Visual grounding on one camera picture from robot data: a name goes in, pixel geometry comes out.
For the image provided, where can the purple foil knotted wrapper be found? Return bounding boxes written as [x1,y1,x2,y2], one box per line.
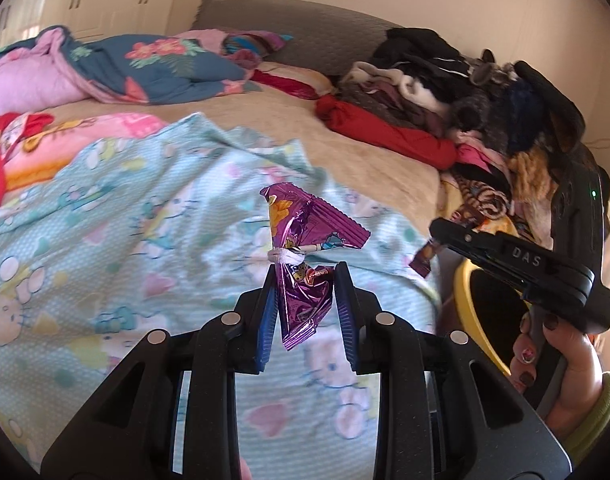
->
[259,182,372,354]

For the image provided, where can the dark dotted garment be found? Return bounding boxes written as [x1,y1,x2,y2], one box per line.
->
[335,82,402,112]

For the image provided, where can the beige bed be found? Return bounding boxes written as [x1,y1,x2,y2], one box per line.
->
[35,62,442,222]

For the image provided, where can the light blue cat print sheet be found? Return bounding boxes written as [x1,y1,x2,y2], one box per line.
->
[0,112,442,477]

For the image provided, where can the white fleece garment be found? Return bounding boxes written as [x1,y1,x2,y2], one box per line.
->
[395,72,452,112]

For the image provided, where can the dark blue fuzzy garment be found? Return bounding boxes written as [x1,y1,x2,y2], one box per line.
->
[505,80,544,152]

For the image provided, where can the dark red cloth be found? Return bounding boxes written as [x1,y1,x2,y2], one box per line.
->
[250,69,322,101]

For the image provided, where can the person's right hand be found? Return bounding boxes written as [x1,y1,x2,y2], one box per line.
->
[508,310,607,429]

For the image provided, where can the person's right forearm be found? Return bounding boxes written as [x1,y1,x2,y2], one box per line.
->
[560,371,610,466]

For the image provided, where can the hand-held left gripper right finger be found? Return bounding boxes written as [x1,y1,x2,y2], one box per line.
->
[334,261,572,480]

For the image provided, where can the white wardrobe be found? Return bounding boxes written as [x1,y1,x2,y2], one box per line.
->
[0,0,187,57]

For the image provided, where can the pink cartoon blanket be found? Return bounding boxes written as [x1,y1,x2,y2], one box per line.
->
[4,112,169,192]

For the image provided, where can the black fleece garment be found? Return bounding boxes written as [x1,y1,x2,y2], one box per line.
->
[512,60,587,152]

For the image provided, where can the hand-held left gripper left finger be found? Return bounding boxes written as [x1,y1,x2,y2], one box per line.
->
[40,262,281,480]

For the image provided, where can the grey padded headboard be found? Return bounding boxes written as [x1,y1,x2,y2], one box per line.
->
[189,0,412,79]

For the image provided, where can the red printed cloth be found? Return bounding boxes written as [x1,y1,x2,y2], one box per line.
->
[0,114,54,212]

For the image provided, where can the tan fuzzy garment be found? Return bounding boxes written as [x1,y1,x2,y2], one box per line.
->
[508,150,562,202]

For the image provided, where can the yellow cartoon blanket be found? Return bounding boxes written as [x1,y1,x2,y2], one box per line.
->
[437,172,469,217]

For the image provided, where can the colourful striped pillow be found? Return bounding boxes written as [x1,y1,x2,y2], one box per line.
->
[222,31,296,59]

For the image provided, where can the blue floral quilt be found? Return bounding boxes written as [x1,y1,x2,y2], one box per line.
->
[0,25,264,107]

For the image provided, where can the small dark foil wrapper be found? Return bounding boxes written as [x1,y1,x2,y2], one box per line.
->
[409,241,439,280]

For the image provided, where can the brown striped cloth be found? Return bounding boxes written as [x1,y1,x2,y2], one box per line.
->
[455,177,514,219]

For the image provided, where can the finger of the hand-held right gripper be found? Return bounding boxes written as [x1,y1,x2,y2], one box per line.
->
[429,217,594,287]

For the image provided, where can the yellow rimmed bin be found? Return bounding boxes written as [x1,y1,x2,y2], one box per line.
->
[452,260,532,387]

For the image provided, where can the black jacket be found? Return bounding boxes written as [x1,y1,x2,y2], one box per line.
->
[372,27,479,79]

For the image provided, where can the pink garment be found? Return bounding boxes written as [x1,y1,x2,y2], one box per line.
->
[455,142,507,172]

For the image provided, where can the red folded garment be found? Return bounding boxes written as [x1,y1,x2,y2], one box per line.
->
[315,95,459,170]

